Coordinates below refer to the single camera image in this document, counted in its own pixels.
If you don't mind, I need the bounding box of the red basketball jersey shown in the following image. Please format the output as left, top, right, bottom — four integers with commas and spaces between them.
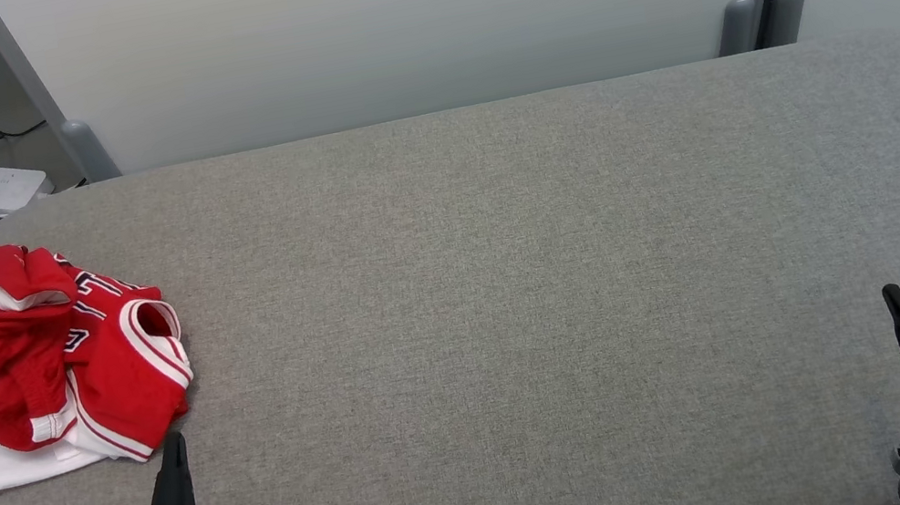
0, 206, 208, 488

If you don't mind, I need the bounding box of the white cloth garment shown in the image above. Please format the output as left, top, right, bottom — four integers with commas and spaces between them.
0, 410, 119, 495

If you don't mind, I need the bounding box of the grey fabric sofa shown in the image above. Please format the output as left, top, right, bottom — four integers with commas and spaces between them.
0, 24, 900, 505

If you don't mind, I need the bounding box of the wide grey partition panel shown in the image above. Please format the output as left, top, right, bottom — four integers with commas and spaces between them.
0, 0, 801, 194

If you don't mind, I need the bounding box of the thin black adapter cable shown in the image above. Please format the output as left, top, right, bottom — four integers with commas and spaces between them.
0, 118, 50, 144

